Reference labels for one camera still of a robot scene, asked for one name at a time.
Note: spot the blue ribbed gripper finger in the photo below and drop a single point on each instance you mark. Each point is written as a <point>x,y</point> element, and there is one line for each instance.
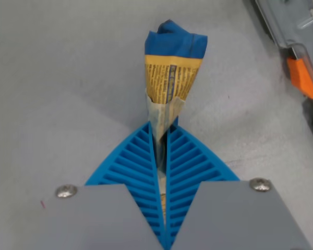
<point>135,161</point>
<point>190,161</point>

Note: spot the blue and yellow bag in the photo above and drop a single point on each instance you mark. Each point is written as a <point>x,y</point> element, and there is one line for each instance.
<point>172,78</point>

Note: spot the orange plastic block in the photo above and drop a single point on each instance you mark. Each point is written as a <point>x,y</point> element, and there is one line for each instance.
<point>301,76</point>

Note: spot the grey case with orange latch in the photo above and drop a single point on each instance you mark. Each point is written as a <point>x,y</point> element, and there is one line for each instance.
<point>289,26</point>

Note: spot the clear plastic piece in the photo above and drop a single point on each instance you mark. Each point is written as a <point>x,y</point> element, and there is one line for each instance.
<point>311,20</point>

